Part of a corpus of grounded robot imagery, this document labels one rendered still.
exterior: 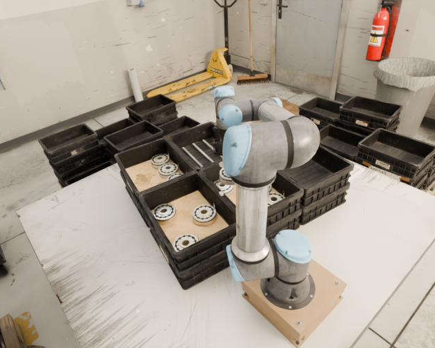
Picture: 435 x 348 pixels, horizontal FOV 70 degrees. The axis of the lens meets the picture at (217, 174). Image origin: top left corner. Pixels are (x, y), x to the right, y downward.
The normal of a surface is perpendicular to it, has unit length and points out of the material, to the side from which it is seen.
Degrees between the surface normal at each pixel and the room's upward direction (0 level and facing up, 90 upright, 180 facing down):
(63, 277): 0
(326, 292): 2
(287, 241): 10
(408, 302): 0
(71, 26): 90
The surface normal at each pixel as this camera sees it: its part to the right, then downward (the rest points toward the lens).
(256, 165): 0.14, 0.60
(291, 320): -0.04, -0.80
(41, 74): 0.65, 0.41
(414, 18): -0.76, 0.44
